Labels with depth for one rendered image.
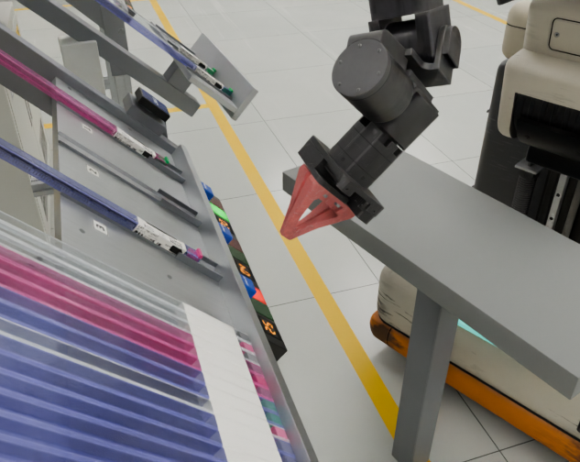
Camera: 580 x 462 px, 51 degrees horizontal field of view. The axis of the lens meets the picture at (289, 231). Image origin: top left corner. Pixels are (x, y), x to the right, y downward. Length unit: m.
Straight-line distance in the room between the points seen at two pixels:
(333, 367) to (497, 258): 0.72
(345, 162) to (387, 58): 0.12
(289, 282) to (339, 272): 0.16
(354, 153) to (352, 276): 1.22
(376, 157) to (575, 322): 0.38
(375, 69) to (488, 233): 0.49
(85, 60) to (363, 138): 0.63
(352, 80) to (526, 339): 0.41
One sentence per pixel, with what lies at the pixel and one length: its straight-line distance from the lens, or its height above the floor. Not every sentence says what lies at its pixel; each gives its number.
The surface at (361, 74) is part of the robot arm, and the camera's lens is 0.56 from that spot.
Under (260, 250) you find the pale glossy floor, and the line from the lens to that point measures 1.91.
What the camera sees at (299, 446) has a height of 0.73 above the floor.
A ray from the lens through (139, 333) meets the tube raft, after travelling 0.46.
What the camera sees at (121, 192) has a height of 0.80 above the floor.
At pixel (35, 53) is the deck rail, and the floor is 0.89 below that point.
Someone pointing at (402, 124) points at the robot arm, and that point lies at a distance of 0.62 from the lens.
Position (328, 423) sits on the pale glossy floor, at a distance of 1.44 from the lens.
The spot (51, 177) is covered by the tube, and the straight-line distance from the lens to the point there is 0.57.
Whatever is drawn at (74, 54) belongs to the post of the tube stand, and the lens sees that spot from 1.12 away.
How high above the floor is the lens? 1.13
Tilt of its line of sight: 35 degrees down
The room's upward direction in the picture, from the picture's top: straight up
